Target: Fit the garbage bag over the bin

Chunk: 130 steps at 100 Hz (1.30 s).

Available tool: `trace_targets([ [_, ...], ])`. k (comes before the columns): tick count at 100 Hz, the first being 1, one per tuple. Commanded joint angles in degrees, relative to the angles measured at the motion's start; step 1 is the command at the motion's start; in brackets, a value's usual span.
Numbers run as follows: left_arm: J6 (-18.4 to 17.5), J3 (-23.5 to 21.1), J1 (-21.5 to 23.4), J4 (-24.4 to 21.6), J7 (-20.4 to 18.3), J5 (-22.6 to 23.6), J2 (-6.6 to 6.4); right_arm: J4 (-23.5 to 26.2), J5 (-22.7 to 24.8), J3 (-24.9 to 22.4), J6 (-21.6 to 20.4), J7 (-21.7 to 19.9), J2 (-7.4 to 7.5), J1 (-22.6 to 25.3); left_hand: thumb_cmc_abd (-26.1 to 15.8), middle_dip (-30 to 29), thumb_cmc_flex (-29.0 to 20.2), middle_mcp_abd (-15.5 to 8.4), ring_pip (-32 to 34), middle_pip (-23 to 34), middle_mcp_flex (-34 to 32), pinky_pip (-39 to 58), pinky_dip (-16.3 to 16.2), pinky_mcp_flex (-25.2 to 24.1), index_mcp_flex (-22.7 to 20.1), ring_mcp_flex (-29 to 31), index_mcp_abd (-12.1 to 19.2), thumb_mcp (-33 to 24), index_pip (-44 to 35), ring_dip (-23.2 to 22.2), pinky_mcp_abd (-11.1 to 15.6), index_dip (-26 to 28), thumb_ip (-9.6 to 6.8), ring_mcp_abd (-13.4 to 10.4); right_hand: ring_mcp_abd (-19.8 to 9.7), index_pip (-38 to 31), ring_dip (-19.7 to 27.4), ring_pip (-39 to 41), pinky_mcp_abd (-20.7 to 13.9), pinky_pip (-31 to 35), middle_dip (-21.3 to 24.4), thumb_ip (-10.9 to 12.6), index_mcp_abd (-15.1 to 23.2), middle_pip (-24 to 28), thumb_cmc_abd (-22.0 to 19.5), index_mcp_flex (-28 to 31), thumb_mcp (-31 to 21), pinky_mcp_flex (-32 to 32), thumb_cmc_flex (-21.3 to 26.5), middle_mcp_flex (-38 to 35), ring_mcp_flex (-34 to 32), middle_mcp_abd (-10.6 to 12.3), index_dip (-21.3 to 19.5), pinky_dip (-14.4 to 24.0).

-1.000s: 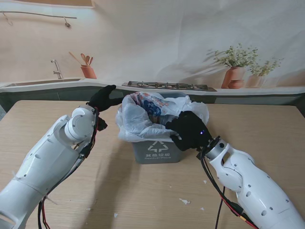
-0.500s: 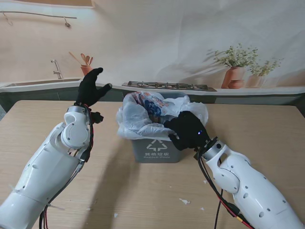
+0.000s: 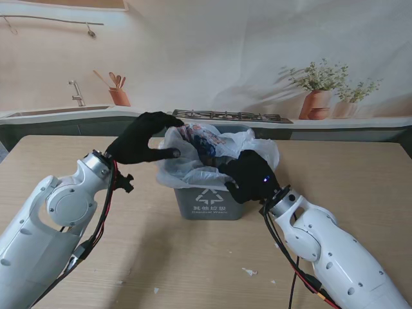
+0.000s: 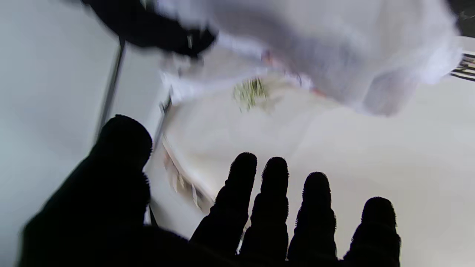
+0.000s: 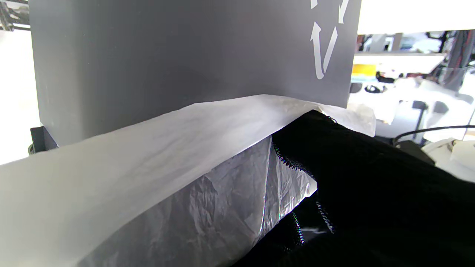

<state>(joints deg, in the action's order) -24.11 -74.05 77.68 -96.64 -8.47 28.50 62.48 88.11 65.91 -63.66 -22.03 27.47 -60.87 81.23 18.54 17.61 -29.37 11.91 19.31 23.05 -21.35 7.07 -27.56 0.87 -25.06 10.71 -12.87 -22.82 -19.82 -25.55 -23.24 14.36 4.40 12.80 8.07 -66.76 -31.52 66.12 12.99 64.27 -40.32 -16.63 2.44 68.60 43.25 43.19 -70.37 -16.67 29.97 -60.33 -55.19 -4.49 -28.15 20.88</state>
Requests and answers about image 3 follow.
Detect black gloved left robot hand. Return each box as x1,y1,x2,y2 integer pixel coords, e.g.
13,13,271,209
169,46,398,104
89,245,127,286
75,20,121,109
105,111,185,165

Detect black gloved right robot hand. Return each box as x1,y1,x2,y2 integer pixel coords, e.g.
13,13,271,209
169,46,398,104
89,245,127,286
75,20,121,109
218,149,280,205

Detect white translucent garbage bag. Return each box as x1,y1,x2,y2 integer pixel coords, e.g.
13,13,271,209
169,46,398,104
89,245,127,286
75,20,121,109
156,122,280,190

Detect grey plastic waste bin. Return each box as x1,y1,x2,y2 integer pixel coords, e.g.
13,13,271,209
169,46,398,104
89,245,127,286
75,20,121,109
173,124,256,221

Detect printed kitchen backdrop cloth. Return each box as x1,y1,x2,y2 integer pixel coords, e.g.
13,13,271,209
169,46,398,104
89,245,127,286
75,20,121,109
0,0,412,142

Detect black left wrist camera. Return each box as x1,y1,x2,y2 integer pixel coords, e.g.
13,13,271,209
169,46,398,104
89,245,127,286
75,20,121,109
115,170,135,194

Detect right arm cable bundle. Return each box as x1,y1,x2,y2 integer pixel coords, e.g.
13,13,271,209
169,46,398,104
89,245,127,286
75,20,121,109
259,199,342,309

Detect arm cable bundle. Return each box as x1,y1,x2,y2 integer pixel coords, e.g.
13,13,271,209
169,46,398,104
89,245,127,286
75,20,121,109
259,199,342,309
30,160,118,309

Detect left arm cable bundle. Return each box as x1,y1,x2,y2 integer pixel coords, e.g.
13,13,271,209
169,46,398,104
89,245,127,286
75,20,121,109
30,160,118,309

